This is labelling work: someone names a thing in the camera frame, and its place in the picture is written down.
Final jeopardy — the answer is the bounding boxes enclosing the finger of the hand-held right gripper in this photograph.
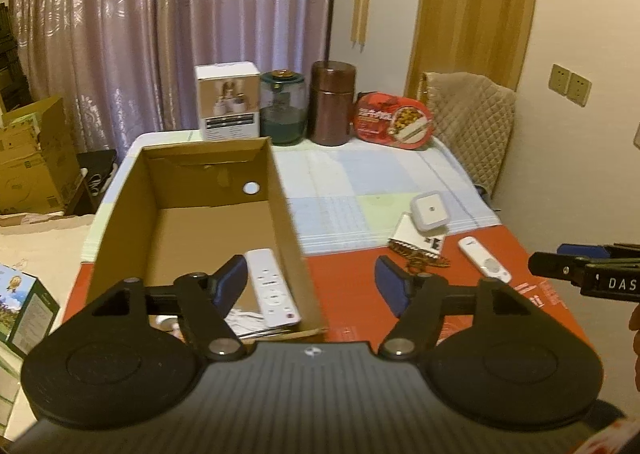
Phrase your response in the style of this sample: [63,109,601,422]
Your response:
[556,244,610,259]
[528,253,640,285]

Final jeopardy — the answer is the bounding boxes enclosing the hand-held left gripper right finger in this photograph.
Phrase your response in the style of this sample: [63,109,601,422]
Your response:
[376,255,553,361]

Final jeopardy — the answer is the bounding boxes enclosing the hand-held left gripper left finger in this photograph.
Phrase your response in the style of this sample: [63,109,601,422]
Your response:
[67,255,248,361]

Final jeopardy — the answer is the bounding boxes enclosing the clear plastic bag with cable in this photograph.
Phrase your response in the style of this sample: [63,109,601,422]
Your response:
[222,308,273,335]

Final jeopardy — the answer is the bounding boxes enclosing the white remote with many buttons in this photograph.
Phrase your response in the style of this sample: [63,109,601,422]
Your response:
[245,248,302,327]

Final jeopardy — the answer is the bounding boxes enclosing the white card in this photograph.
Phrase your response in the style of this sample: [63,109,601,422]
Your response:
[389,214,447,255]

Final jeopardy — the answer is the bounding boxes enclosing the white remote with round pad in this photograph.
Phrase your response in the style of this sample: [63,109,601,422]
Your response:
[457,236,513,285]

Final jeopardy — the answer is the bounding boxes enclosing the white square container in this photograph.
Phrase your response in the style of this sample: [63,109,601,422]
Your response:
[410,191,449,233]

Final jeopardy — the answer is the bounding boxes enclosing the cardboard box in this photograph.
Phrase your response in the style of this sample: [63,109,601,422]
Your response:
[87,136,328,342]

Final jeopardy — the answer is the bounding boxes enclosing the person's right hand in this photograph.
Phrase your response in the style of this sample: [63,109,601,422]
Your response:
[629,305,640,395]

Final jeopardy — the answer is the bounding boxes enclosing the red printed mat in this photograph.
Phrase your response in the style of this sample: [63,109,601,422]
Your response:
[65,224,593,350]

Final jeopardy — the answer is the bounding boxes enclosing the pastel checked tablecloth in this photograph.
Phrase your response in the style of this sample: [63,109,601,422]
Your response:
[82,131,501,262]

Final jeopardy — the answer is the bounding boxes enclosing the red oval food package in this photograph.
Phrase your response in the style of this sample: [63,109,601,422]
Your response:
[353,92,435,151]

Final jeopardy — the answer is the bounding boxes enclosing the beige quilted chair cover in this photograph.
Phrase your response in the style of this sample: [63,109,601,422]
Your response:
[417,71,517,199]

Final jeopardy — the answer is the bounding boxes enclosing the black storage crate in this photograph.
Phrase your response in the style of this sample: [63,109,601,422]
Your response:
[67,149,118,215]

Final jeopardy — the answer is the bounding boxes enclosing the white product box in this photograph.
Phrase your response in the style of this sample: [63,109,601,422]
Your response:
[194,62,262,141]

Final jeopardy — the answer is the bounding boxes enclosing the glass jar with green lid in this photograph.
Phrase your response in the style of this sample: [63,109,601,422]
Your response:
[259,70,306,147]

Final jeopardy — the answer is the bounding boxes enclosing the brown cylindrical canister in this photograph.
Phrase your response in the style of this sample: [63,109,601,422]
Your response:
[309,60,355,147]

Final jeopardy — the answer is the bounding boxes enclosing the cream cloth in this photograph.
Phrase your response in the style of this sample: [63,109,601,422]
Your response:
[0,213,97,267]

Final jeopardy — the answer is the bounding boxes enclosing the green picture box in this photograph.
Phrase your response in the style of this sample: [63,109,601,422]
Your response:
[0,264,61,360]

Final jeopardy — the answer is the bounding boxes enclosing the brown printed carton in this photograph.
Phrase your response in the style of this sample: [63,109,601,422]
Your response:
[0,96,83,215]

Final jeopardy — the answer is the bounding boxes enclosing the mauve patterned curtain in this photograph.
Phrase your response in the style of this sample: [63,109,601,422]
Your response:
[7,0,336,155]

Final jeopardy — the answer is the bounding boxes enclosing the wooden door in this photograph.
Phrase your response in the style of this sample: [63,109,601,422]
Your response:
[405,0,543,92]

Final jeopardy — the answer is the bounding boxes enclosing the beige wall socket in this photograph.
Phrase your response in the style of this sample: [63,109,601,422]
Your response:
[549,64,572,95]
[567,72,592,108]

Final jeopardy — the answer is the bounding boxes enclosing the wooden wall strip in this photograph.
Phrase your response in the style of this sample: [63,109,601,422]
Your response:
[351,0,371,50]

